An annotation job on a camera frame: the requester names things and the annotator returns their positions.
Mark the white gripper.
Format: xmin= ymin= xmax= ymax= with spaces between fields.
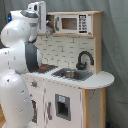
xmin=28 ymin=1 xmax=46 ymax=34

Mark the white microwave door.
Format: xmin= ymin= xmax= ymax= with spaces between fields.
xmin=55 ymin=14 xmax=92 ymax=34

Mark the metal pot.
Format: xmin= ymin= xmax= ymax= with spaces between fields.
xmin=62 ymin=71 xmax=77 ymax=79

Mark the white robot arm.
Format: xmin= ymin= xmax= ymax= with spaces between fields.
xmin=0 ymin=1 xmax=46 ymax=128

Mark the wooden toy kitchen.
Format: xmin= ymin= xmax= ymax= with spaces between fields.
xmin=23 ymin=11 xmax=114 ymax=128

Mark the black toy faucet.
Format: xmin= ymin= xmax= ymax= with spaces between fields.
xmin=75 ymin=50 xmax=95 ymax=71

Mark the right red stove knob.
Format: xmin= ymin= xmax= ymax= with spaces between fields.
xmin=31 ymin=81 xmax=37 ymax=88

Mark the grey toy sink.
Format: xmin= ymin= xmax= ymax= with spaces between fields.
xmin=53 ymin=68 xmax=93 ymax=81

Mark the white oven door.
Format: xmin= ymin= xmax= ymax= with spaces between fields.
xmin=31 ymin=97 xmax=44 ymax=128

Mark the white fridge door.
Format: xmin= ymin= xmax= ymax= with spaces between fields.
xmin=46 ymin=81 xmax=81 ymax=128

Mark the grey ice dispenser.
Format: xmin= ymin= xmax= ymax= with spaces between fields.
xmin=55 ymin=94 xmax=71 ymax=121

